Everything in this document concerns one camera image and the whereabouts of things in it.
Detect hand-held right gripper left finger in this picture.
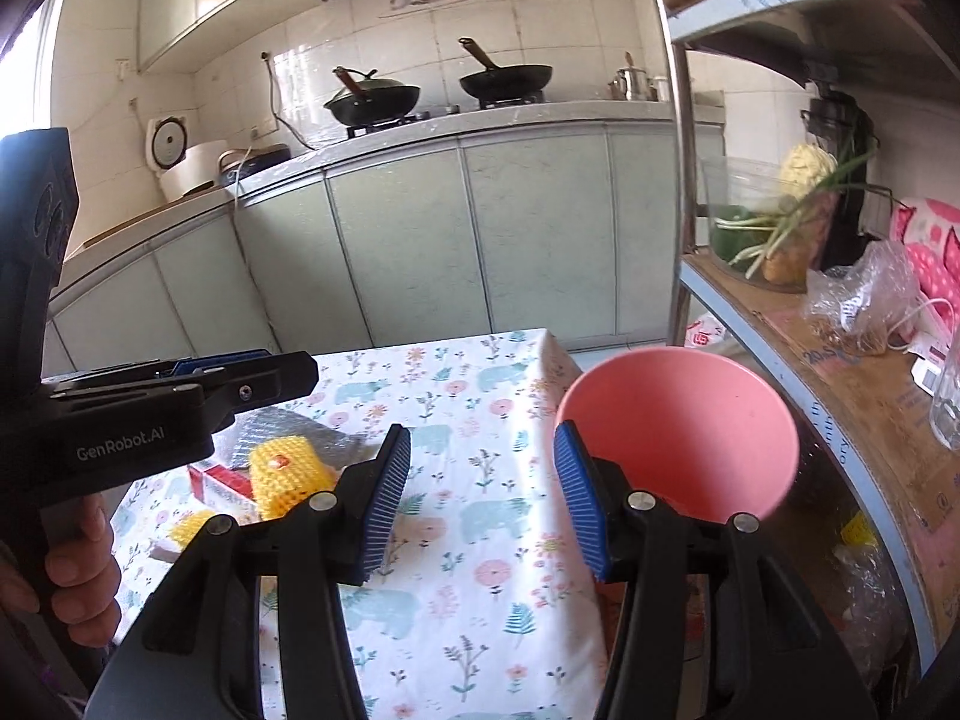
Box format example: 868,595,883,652
90,424,413,720

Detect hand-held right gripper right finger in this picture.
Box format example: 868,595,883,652
553,420,878,720

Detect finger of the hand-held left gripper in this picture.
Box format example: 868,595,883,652
45,351,318,433
112,349,275,379

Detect silver glitter foil piece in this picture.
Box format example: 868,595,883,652
217,409,370,477

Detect pink plastic basin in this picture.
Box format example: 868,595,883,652
555,347,800,522

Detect person's left hand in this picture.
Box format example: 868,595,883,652
0,499,122,647

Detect large yellow foam net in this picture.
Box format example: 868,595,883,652
247,435,337,522

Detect floral bear tablecloth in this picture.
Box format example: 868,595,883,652
112,328,610,720

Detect red and white box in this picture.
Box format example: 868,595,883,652
187,461,260,526

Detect small yellow foam net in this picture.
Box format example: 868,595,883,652
169,510,220,545

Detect white rice cooker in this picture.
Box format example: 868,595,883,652
142,114,235,202

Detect black electric cooker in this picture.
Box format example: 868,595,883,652
217,144,292,185

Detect red and white bag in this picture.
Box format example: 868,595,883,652
686,315,728,350

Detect pale green kitchen cabinet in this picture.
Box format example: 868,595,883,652
45,101,725,383

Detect black wok with lid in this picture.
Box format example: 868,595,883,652
324,66,421,128

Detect green onions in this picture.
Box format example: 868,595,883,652
716,154,893,271

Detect gas stove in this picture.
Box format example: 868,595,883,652
345,90,545,140

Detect cabbage and vegetables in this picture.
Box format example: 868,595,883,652
701,157,841,293

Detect metal shelf rack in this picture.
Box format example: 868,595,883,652
637,0,960,691

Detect clear plastic bag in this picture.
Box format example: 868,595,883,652
806,240,920,357

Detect glass jar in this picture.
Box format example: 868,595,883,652
930,360,960,451

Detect cauliflower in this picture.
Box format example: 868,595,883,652
778,144,838,200

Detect steel kettle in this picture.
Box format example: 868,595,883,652
609,52,652,102

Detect pink dotted bag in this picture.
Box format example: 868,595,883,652
889,197,960,308

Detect black blender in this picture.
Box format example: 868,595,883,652
801,64,880,271

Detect black power cord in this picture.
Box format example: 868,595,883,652
261,52,316,151

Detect upper wall cabinet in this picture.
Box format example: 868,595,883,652
139,0,301,72

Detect white cable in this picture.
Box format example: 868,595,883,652
885,296,953,353

